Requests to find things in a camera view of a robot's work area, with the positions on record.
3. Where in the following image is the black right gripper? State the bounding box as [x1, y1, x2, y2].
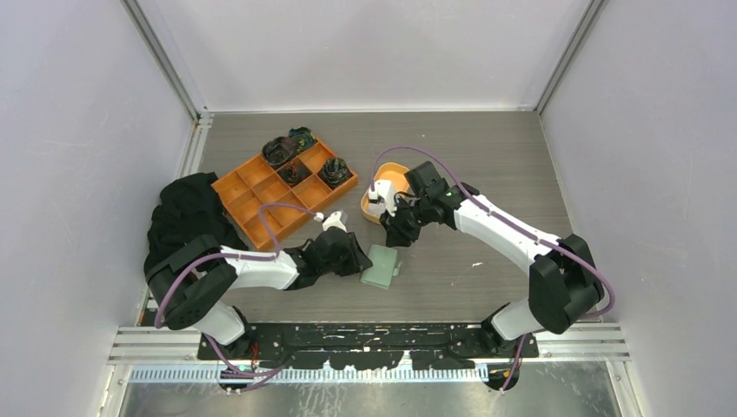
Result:
[379, 195, 432, 248]

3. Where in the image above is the green card holder wallet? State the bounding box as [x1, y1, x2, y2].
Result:
[359, 244, 401, 289]

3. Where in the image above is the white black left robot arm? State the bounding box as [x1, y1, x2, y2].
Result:
[145, 227, 373, 359]

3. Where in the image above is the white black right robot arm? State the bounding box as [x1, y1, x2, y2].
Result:
[365, 161, 607, 357]

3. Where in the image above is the yellow oval tray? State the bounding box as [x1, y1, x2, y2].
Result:
[361, 162, 409, 224]

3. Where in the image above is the green patterned rolled sock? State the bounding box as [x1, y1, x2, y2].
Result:
[318, 157, 353, 189]

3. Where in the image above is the orange wooden divider box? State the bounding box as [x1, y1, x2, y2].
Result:
[212, 140, 358, 250]

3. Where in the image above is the dark rolled sock centre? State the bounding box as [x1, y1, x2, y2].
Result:
[277, 159, 312, 188]

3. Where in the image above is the dark rolled sock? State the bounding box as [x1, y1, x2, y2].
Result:
[262, 136, 298, 169]
[277, 159, 312, 188]
[288, 126, 317, 153]

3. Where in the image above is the dark rolled sock top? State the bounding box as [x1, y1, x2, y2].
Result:
[288, 126, 317, 153]

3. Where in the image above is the dark rolled sock left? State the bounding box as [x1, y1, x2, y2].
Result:
[262, 136, 298, 169]

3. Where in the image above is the black cloth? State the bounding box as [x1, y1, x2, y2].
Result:
[143, 172, 248, 273]

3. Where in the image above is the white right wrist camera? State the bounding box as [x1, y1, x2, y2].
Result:
[363, 180, 396, 219]

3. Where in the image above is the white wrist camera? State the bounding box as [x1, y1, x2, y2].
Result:
[363, 180, 396, 219]
[313, 210, 348, 232]

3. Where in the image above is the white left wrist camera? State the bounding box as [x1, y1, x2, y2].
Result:
[313, 210, 348, 232]

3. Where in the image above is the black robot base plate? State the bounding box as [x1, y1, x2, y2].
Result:
[223, 322, 517, 370]

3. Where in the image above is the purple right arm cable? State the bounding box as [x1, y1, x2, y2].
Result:
[368, 144, 616, 393]

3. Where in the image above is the aluminium frame rail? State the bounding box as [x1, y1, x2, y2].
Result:
[108, 323, 631, 384]

